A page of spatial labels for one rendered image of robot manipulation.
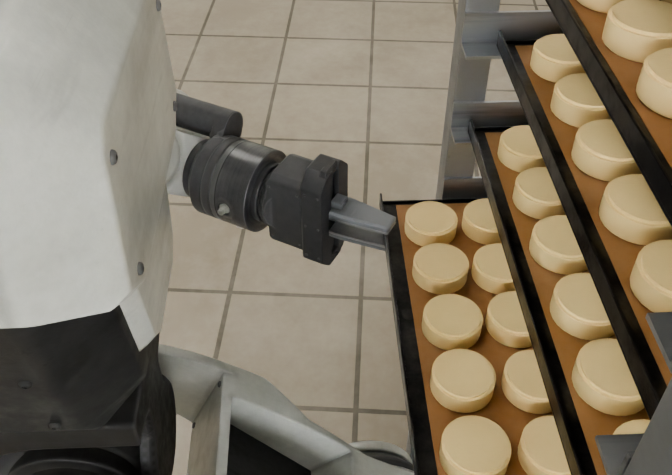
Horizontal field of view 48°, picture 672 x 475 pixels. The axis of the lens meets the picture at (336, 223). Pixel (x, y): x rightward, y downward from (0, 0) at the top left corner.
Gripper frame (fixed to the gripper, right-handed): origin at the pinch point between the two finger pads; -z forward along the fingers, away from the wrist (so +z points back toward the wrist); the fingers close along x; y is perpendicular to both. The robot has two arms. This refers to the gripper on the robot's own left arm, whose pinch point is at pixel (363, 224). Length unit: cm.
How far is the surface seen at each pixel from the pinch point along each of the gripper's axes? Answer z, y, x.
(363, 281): 28, 60, -78
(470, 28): -5.7, 8.4, 18.4
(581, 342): -22.6, -12.2, 8.2
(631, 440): -26.4, -25.1, 17.0
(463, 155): -6.4, 9.2, 4.5
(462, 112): -5.9, 8.6, 9.8
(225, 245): 63, 55, -77
